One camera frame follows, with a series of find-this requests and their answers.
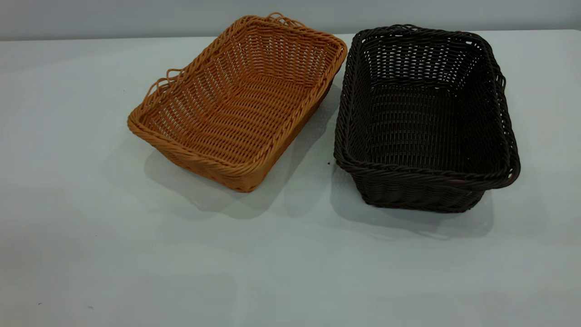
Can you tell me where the light brown wicker basket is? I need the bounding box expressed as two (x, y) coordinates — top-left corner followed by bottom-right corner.
(127, 12), (348, 193)

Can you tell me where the dark brown wicker basket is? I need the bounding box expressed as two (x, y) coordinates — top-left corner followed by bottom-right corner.
(334, 24), (521, 213)

